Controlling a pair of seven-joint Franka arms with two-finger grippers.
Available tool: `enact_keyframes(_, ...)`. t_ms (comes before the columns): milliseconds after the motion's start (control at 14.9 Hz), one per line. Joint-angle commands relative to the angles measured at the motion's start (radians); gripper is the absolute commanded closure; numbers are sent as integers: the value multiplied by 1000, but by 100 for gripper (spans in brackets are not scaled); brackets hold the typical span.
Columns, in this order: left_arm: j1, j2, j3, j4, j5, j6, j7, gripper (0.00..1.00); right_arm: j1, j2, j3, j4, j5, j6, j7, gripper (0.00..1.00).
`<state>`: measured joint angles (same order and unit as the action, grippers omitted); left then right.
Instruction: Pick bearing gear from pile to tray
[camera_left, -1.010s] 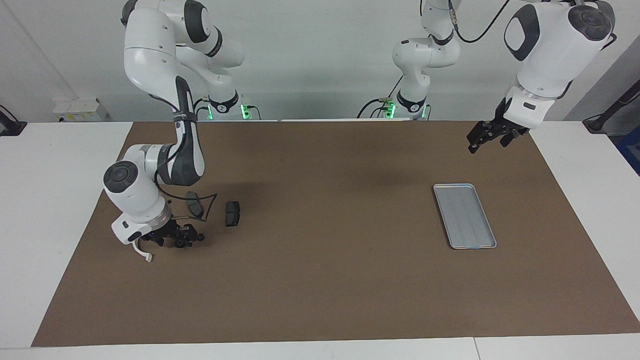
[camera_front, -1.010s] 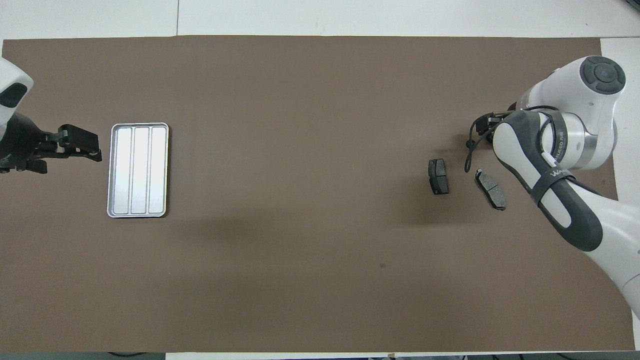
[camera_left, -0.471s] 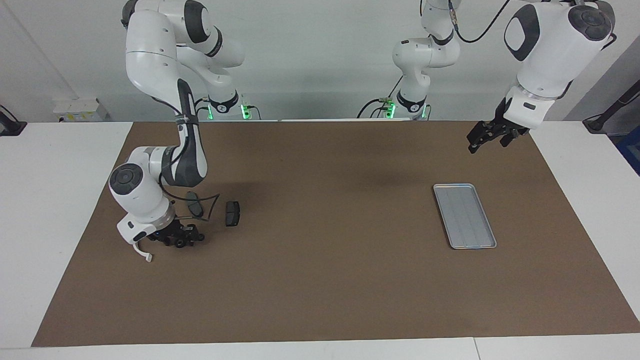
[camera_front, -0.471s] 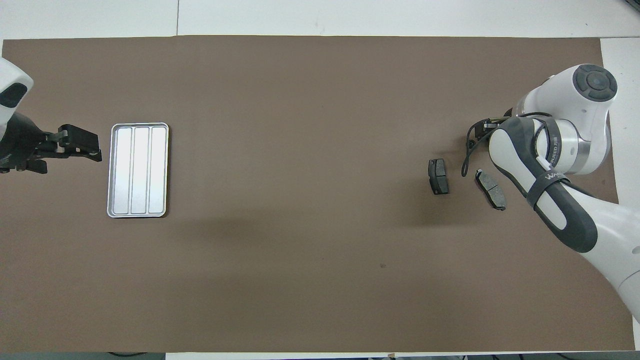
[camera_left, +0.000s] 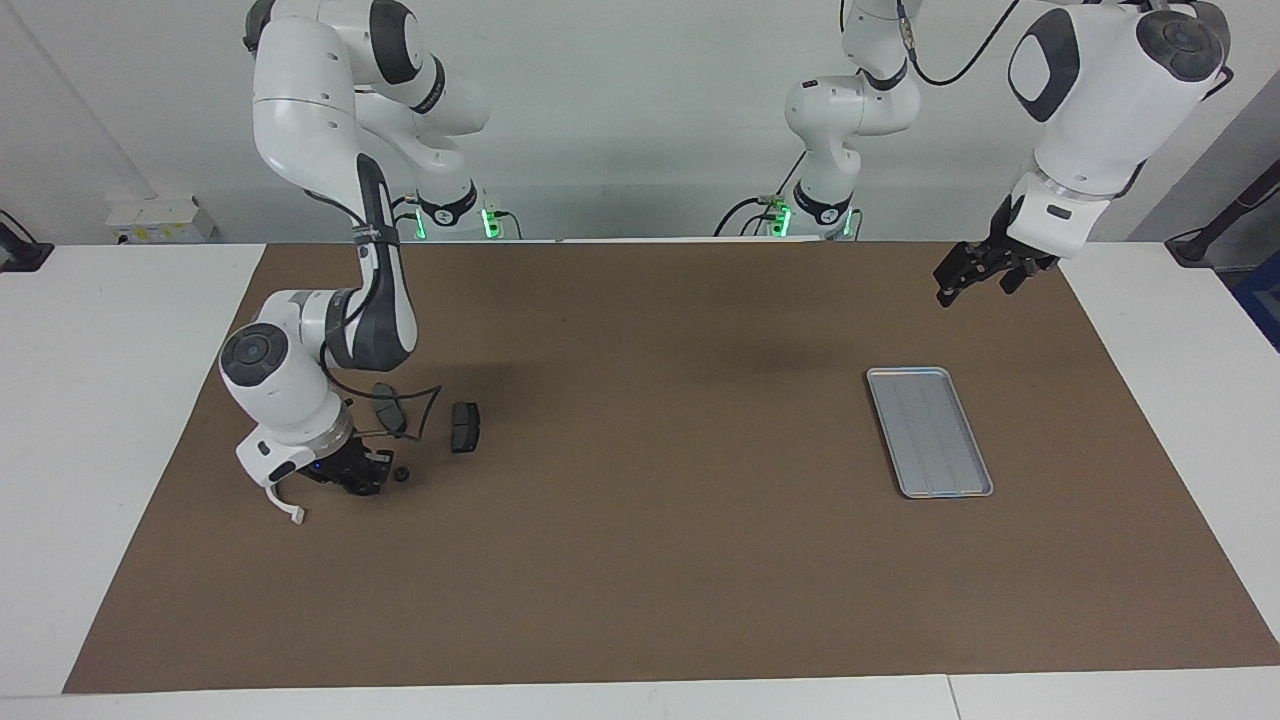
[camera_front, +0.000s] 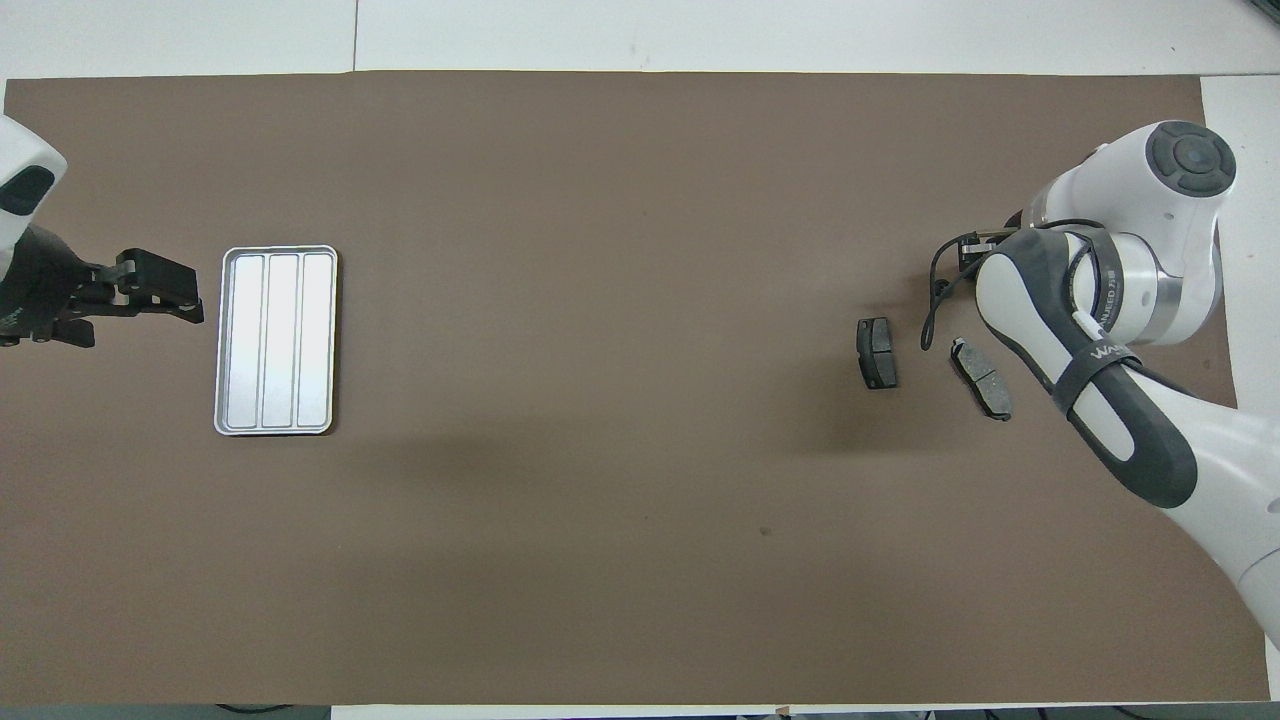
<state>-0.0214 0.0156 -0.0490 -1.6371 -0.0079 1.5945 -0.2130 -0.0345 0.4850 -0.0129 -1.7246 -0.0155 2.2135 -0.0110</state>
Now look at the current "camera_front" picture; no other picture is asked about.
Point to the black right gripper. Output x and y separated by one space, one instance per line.
1000 236

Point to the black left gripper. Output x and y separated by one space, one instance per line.
45 300

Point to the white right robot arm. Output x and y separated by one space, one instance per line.
1180 160

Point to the silver metal compartment tray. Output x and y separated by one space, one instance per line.
280 340

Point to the long grey brake pad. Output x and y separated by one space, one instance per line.
982 378

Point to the short grey brake pad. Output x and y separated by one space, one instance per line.
877 352

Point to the large brown table mat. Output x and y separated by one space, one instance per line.
750 150

